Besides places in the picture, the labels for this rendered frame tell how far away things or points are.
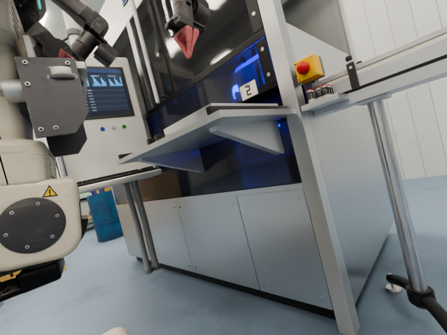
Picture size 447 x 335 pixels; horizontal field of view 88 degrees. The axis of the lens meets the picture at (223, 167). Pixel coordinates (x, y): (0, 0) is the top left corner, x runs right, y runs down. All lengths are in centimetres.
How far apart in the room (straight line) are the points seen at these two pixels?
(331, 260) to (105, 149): 126
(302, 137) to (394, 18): 294
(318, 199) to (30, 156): 84
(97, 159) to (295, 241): 112
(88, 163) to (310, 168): 114
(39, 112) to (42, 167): 11
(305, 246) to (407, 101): 278
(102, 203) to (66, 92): 360
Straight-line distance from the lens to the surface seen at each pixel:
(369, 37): 372
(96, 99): 156
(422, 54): 94
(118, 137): 152
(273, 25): 101
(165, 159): 114
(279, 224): 105
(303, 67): 87
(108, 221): 416
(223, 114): 59
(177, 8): 81
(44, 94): 60
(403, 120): 356
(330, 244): 98
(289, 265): 112
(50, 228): 58
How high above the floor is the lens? 75
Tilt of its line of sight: 1 degrees down
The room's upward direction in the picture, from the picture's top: 14 degrees counter-clockwise
